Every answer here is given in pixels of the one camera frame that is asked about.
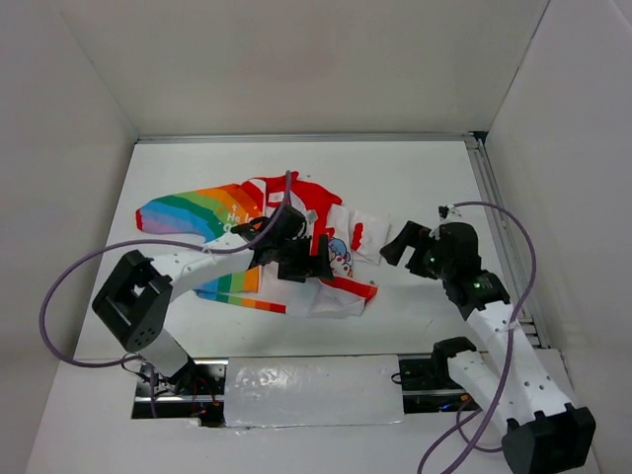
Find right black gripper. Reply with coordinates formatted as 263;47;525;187
379;219;454;279

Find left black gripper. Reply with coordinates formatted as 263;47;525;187
273;232;333;282

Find colourful rainbow children's jacket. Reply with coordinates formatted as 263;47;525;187
135;172;390;319

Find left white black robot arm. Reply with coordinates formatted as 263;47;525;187
92;204;333;394

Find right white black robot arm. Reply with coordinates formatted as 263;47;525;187
380;221;596;473

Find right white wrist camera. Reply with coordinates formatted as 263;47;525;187
438;205;462;222

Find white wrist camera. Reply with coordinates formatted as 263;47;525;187
438;205;462;222
303;209;318;228

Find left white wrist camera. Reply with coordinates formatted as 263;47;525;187
303;209;318;228

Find aluminium frame rail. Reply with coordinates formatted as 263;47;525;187
118;133;526;356

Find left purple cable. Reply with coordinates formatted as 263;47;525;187
39;170;293;419

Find purple cable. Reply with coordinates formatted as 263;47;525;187
39;170;293;419
418;200;538;474

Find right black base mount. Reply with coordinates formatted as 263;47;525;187
391;337;476;414

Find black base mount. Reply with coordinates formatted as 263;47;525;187
121;358;228;429
391;337;476;414

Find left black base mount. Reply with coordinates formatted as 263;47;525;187
121;358;228;429

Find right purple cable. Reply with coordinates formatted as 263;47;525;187
418;200;538;474

